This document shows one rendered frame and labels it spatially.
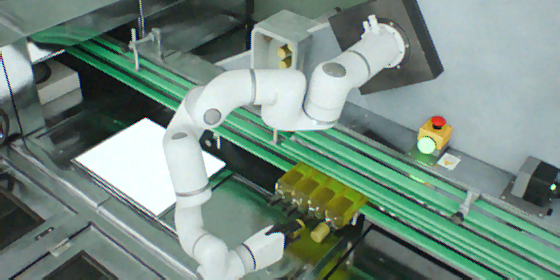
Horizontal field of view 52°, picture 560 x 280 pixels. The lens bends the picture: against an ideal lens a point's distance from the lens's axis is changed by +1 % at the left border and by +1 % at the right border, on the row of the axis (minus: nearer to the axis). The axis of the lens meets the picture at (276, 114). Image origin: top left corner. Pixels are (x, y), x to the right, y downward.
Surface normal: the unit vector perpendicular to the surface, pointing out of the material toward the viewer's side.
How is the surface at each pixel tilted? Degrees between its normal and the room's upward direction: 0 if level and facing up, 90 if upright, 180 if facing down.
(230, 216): 90
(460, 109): 0
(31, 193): 90
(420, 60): 1
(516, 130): 0
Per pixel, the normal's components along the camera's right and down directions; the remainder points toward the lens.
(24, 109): 0.79, 0.39
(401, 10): -0.62, 0.45
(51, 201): 0.05, -0.81
